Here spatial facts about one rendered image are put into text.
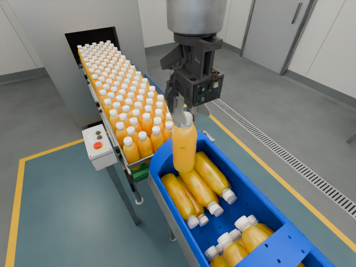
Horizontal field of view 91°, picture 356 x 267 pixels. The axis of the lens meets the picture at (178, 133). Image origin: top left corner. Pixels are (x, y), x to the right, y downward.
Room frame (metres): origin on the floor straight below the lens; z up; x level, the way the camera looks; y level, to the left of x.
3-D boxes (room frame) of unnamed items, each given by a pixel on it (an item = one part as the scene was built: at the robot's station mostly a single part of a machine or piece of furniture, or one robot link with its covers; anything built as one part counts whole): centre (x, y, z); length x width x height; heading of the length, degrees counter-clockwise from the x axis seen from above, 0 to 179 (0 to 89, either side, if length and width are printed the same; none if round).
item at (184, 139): (0.34, -0.02, 1.30); 0.07 x 0.07 x 0.19
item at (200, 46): (0.32, -0.03, 1.55); 0.09 x 0.08 x 0.12; 29
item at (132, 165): (0.60, 0.07, 0.96); 0.40 x 0.01 x 0.03; 119
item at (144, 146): (0.59, 0.17, 0.99); 0.07 x 0.07 x 0.19
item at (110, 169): (0.57, 0.39, 0.50); 0.04 x 0.04 x 1.00; 29
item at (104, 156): (0.57, 0.39, 1.05); 0.20 x 0.10 x 0.10; 29
